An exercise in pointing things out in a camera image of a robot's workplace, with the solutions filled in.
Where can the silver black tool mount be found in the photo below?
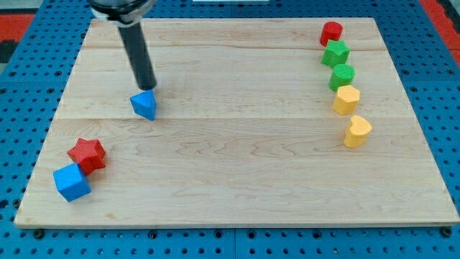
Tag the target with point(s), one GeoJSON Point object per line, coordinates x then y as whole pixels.
{"type": "Point", "coordinates": [123, 13]}

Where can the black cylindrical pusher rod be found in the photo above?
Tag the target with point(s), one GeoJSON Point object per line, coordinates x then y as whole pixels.
{"type": "Point", "coordinates": [139, 58]}

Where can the blue triangle block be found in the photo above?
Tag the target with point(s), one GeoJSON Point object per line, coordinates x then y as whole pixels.
{"type": "Point", "coordinates": [144, 104]}

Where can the red star block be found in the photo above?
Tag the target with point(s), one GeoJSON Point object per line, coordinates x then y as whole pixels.
{"type": "Point", "coordinates": [88, 154]}

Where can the green star block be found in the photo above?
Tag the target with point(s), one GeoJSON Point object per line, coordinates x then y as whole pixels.
{"type": "Point", "coordinates": [335, 53]}

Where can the light wooden board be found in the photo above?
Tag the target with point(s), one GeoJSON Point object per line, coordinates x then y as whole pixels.
{"type": "Point", "coordinates": [245, 135]}

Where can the blue cube block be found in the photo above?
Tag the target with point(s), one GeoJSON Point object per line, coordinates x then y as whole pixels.
{"type": "Point", "coordinates": [71, 182]}

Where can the red cylinder block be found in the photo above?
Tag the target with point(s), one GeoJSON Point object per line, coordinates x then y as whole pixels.
{"type": "Point", "coordinates": [331, 31]}

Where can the green cylinder block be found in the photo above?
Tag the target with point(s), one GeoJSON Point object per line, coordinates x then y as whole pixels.
{"type": "Point", "coordinates": [342, 75]}

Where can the yellow hexagon block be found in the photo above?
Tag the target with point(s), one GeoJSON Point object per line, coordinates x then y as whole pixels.
{"type": "Point", "coordinates": [346, 100]}

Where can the yellow heart block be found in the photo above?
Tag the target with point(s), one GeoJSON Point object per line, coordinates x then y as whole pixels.
{"type": "Point", "coordinates": [357, 132]}

